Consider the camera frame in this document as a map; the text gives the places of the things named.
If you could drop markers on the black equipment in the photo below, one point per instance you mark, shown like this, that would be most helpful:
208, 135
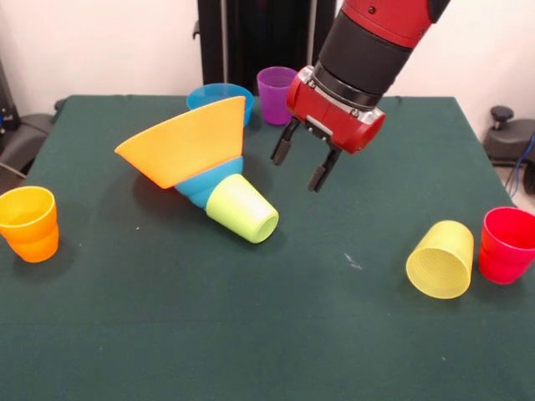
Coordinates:
5, 104

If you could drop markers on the orange cup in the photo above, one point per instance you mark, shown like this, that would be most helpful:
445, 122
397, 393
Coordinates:
29, 242

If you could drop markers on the blue bowl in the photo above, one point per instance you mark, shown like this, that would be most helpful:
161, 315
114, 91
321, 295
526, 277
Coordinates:
209, 94

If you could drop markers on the yellow-green cup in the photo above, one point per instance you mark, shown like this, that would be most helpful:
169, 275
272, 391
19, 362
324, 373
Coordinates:
443, 267

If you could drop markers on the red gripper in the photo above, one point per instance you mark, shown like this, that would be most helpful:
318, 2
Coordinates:
334, 121

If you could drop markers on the green cup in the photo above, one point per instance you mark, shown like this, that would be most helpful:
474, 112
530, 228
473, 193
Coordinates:
242, 209

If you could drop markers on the purple cup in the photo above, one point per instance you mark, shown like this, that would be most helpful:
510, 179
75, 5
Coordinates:
271, 100

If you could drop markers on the pink cup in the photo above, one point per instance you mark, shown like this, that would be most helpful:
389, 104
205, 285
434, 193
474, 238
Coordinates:
505, 259

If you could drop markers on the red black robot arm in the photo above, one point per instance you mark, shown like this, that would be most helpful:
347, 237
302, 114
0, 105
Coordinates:
372, 42

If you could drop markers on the cyan bowl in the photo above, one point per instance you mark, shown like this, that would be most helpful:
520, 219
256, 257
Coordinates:
205, 184

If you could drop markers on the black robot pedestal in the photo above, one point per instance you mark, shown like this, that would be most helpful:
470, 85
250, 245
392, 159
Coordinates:
251, 42

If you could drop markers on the large yellow bowl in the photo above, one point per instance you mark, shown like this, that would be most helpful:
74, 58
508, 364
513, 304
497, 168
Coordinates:
192, 142

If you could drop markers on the dark green tablecloth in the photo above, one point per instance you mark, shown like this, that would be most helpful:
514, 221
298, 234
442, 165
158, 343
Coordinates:
167, 313

